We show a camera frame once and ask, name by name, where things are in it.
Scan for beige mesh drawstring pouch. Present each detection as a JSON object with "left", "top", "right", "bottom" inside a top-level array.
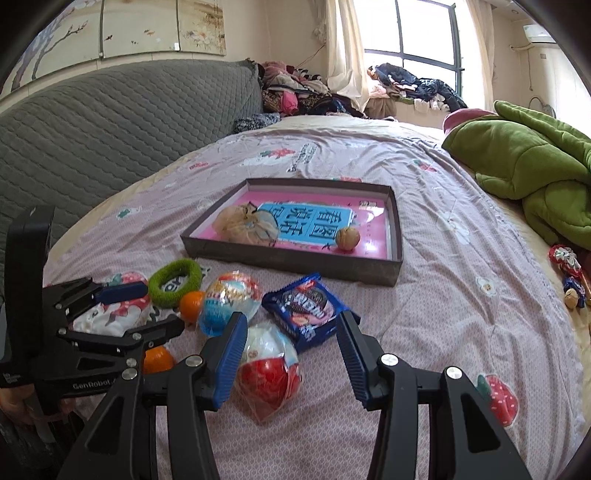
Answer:
[{"left": 212, "top": 204, "right": 281, "bottom": 247}]

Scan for cream curtain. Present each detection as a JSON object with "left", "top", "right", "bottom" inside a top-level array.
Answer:
[
  {"left": 462, "top": 0, "right": 497, "bottom": 112},
  {"left": 325, "top": 0, "right": 370, "bottom": 107}
]

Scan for orange tangerine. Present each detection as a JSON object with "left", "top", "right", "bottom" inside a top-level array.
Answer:
[
  {"left": 179, "top": 291, "right": 205, "bottom": 323},
  {"left": 143, "top": 346, "right": 175, "bottom": 376}
]

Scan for window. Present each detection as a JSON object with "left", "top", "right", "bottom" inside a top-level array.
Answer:
[{"left": 362, "top": 0, "right": 465, "bottom": 97}]

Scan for person's left hand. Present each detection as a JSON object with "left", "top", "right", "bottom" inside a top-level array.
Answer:
[{"left": 0, "top": 385, "right": 61, "bottom": 424}]

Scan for blue white surprise egg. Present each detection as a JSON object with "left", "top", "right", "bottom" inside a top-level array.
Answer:
[{"left": 198, "top": 272, "right": 264, "bottom": 337}]

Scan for grey quilted headboard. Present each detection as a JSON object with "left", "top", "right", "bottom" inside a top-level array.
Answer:
[{"left": 0, "top": 59, "right": 264, "bottom": 259}]

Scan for green blanket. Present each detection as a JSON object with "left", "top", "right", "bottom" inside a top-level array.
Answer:
[{"left": 442, "top": 100, "right": 591, "bottom": 252}]

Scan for clothes on windowsill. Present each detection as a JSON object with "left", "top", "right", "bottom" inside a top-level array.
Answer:
[{"left": 367, "top": 62, "right": 468, "bottom": 114}]

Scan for white pink snack packet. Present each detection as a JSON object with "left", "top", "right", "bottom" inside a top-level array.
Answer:
[{"left": 71, "top": 271, "right": 155, "bottom": 335}]

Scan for red silver wrapped toy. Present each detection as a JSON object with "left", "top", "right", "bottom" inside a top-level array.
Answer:
[{"left": 548, "top": 244, "right": 583, "bottom": 278}]

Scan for walnut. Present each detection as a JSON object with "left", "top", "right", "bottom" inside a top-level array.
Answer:
[{"left": 335, "top": 226, "right": 361, "bottom": 252}]

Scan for pink and blue book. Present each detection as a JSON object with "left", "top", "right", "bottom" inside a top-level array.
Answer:
[{"left": 196, "top": 191, "right": 393, "bottom": 264}]

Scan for pile of clothes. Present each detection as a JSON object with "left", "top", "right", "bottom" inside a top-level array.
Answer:
[{"left": 256, "top": 60, "right": 365, "bottom": 118}]

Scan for dark grey cardboard box tray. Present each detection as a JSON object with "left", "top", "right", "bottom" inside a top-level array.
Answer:
[{"left": 180, "top": 178, "right": 404, "bottom": 288}]

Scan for dark patterned cloth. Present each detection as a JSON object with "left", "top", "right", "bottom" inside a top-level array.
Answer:
[{"left": 233, "top": 112, "right": 281, "bottom": 134}]

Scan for floral wall painting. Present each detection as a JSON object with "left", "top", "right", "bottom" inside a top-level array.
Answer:
[{"left": 0, "top": 0, "right": 227, "bottom": 97}]

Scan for white air conditioner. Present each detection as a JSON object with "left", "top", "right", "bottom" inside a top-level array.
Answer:
[{"left": 522, "top": 23, "right": 558, "bottom": 44}]

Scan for pink pillow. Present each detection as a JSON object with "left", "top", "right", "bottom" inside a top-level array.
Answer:
[{"left": 442, "top": 107, "right": 497, "bottom": 136}]

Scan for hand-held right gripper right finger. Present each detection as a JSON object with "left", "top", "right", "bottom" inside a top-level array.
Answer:
[{"left": 335, "top": 311, "right": 534, "bottom": 480}]

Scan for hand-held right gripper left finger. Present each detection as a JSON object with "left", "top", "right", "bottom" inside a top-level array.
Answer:
[{"left": 55, "top": 312, "right": 250, "bottom": 480}]

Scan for green fuzzy scrunchie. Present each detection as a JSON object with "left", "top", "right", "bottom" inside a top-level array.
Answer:
[{"left": 148, "top": 258, "right": 204, "bottom": 309}]

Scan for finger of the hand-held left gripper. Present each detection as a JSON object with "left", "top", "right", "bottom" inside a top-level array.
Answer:
[
  {"left": 58, "top": 314, "right": 186, "bottom": 370},
  {"left": 43, "top": 276, "right": 150, "bottom": 321}
]

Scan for blue cookie packet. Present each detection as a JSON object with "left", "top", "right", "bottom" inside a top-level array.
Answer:
[{"left": 262, "top": 273, "right": 362, "bottom": 354}]

